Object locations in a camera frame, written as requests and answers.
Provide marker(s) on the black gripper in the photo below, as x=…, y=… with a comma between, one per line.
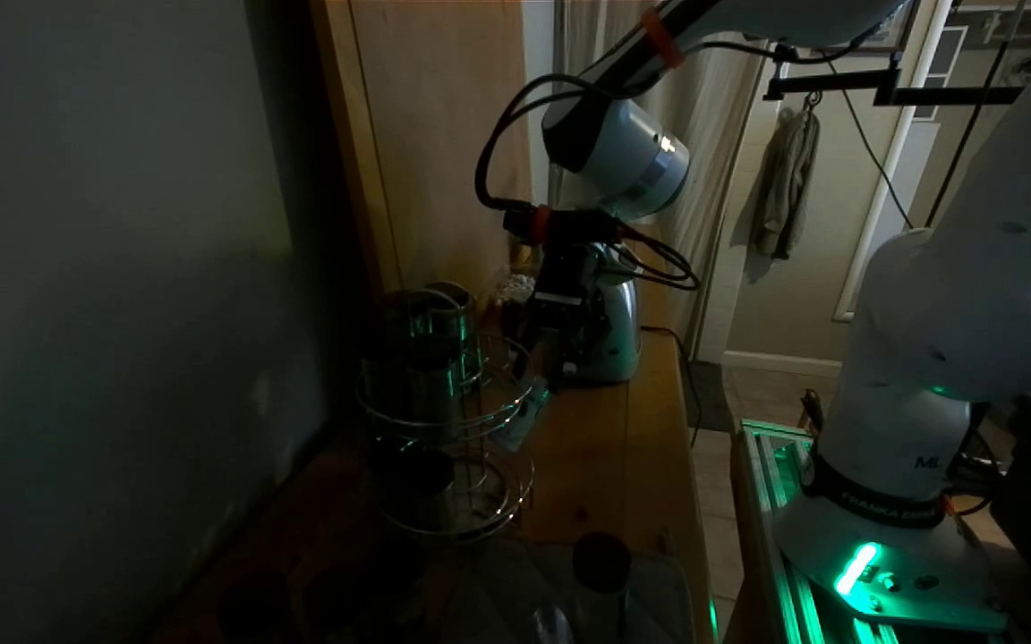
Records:
x=569, y=275

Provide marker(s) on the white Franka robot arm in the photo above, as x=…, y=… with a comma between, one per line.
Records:
x=957, y=308

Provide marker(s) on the wooden back panel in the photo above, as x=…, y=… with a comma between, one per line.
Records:
x=444, y=129

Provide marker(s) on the hanging grey towel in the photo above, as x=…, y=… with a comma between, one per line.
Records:
x=790, y=179

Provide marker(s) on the black lid spice jar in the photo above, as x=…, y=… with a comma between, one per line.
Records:
x=604, y=559

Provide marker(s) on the grey dish mat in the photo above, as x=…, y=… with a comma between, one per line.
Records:
x=661, y=596

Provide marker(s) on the clear drinking glass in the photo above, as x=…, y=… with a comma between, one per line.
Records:
x=553, y=629

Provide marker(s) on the black metal bracket bar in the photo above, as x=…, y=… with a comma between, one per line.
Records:
x=876, y=79

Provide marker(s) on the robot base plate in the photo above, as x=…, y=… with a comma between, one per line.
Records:
x=886, y=573

